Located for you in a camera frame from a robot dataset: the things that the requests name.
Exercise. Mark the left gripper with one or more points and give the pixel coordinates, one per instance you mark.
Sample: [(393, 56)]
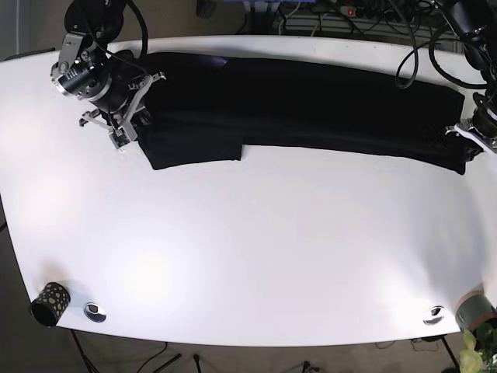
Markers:
[(476, 129)]

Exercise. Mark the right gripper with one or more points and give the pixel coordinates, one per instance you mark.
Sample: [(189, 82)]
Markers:
[(115, 108)]

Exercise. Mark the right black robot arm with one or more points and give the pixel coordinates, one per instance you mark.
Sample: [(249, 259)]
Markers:
[(115, 83)]

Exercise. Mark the grey flower pot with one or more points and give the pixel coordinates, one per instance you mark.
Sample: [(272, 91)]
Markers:
[(473, 310)]

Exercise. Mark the right silver table grommet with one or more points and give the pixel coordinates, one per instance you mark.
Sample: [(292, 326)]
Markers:
[(434, 315)]

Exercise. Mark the silver table grommet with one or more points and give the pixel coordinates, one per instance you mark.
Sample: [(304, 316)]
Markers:
[(434, 315), (94, 312)]

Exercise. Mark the left silver table grommet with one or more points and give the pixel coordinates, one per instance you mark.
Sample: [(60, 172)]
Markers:
[(94, 312)]

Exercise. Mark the black gold-dotted cup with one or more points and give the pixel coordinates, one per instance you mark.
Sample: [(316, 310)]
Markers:
[(50, 304)]

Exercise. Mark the green potted plant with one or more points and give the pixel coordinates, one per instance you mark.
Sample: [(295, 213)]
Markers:
[(479, 352)]

